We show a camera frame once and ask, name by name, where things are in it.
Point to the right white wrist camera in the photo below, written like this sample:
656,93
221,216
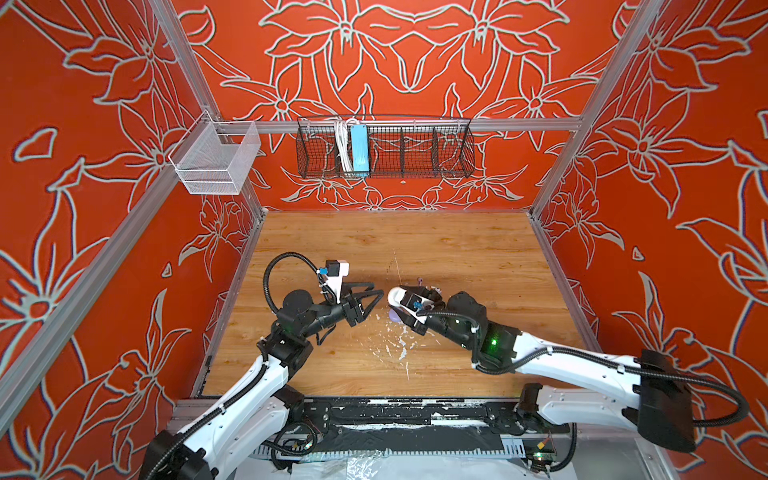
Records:
415,305

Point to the black wire wall basket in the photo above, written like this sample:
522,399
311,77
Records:
424,147

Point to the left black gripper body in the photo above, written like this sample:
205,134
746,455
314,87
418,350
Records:
326,313

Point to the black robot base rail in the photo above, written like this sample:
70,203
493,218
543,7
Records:
331,428

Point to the white round charging case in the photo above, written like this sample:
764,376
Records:
395,297

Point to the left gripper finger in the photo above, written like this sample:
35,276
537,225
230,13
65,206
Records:
360,305
364,286

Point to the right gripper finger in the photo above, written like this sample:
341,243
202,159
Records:
431,294
411,322

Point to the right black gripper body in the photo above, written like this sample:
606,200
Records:
442,322

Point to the light blue power strip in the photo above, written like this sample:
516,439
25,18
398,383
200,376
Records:
360,149

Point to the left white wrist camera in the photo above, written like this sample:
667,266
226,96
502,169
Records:
330,277

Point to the clear plastic wall bin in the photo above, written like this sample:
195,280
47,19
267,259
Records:
214,157

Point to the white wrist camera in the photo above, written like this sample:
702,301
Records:
330,277
415,305

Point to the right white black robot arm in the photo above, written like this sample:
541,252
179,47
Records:
645,393

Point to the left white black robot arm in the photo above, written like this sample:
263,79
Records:
261,410

